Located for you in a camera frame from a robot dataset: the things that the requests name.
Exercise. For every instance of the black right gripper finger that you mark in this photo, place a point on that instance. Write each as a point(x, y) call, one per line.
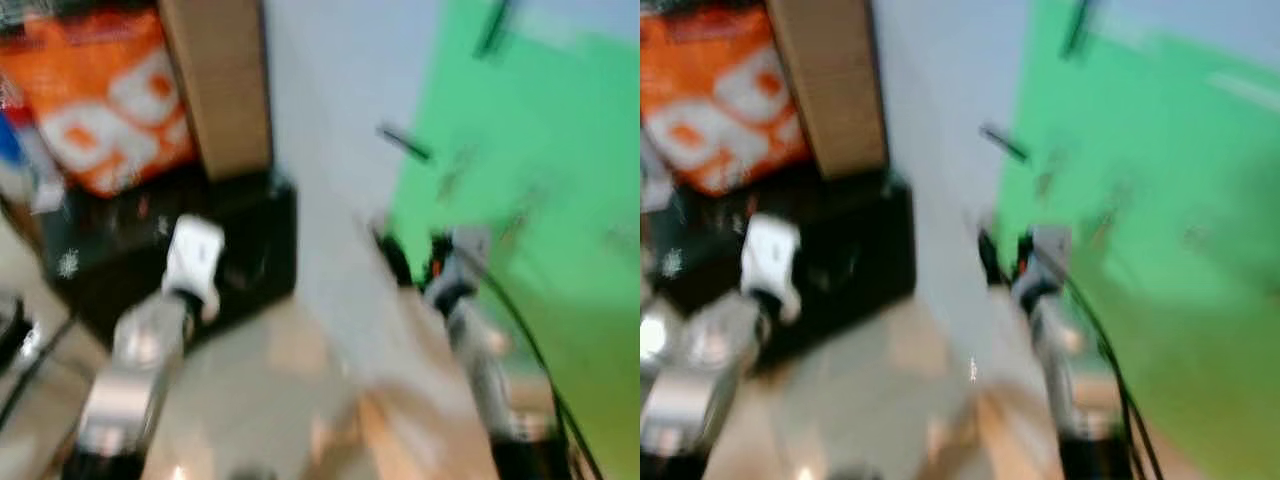
point(990, 256)
point(395, 256)

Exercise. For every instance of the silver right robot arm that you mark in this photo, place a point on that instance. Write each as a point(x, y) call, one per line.
point(1062, 370)
point(485, 365)

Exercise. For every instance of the black storage crate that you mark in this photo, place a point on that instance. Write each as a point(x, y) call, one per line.
point(255, 245)
point(860, 250)

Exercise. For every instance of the green cloth sheet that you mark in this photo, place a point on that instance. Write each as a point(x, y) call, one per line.
point(540, 150)
point(1140, 150)

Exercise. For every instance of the brown cardboard box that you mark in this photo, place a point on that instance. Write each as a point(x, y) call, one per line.
point(220, 80)
point(832, 80)

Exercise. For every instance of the orange white printed bag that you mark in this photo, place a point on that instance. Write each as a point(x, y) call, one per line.
point(100, 90)
point(720, 95)

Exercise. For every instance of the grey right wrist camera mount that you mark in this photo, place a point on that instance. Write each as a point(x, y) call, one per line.
point(1047, 248)
point(466, 247)

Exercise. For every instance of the black wall hook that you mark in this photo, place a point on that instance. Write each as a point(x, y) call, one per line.
point(1079, 27)
point(1003, 143)
point(494, 27)
point(405, 143)

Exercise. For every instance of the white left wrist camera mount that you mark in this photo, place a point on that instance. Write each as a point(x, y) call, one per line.
point(772, 260)
point(195, 255)

